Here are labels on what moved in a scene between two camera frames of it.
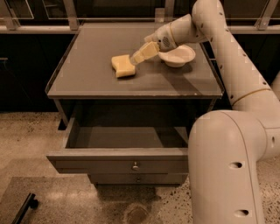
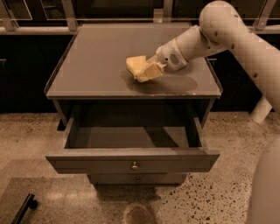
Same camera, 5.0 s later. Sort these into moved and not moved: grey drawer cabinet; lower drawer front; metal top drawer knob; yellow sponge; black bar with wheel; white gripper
Moved: white gripper; yellow sponge
Not moved: lower drawer front; black bar with wheel; metal top drawer knob; grey drawer cabinet
